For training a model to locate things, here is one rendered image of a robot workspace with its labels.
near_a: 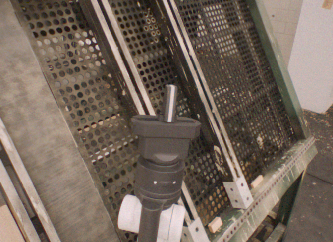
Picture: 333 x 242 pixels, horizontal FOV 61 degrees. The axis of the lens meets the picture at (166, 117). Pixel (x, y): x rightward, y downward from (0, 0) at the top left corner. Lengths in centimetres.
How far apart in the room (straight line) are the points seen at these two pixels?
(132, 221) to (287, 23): 527
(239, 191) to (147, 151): 80
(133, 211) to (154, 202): 6
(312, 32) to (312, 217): 227
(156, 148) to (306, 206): 235
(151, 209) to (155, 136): 12
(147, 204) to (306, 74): 378
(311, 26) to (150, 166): 365
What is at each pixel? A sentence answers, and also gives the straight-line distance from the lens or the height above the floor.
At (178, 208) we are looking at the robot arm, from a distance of 56.
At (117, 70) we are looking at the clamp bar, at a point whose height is 151.
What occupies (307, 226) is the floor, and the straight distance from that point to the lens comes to 260.
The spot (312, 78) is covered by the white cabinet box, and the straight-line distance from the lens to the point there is 414.
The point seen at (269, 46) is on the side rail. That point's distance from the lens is 173.
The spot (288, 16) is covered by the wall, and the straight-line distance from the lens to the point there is 561.
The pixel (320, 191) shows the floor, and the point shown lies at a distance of 295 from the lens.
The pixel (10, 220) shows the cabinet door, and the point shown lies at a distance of 84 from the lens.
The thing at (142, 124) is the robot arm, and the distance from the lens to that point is 46.
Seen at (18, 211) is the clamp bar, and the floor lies 131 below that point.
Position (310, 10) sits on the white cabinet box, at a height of 125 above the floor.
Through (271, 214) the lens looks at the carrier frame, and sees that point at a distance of 232.
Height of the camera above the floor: 184
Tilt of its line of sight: 30 degrees down
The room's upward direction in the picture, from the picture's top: straight up
